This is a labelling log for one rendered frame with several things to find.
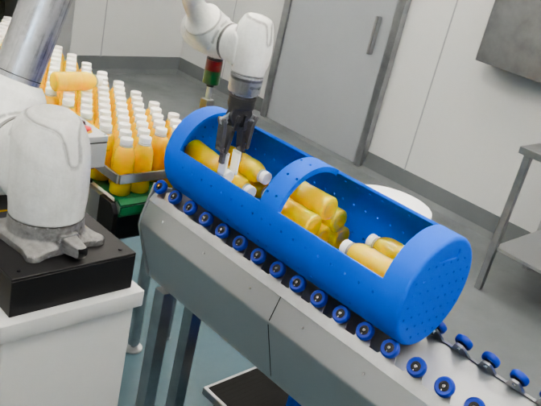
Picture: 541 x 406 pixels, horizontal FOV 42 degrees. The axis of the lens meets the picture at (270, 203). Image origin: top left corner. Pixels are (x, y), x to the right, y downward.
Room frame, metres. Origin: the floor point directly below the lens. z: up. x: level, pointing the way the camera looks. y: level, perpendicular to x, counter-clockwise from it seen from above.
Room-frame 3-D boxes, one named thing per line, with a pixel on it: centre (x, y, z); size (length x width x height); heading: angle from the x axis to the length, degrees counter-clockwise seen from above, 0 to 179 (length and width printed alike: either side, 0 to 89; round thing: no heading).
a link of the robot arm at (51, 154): (1.29, 0.46, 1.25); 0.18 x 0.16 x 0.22; 57
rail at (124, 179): (2.07, 0.33, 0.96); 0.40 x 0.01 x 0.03; 139
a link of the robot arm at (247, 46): (1.84, 0.15, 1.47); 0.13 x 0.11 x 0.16; 56
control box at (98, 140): (1.94, 0.61, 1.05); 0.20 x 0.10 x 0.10; 49
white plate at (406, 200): (2.08, -0.37, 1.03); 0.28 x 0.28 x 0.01
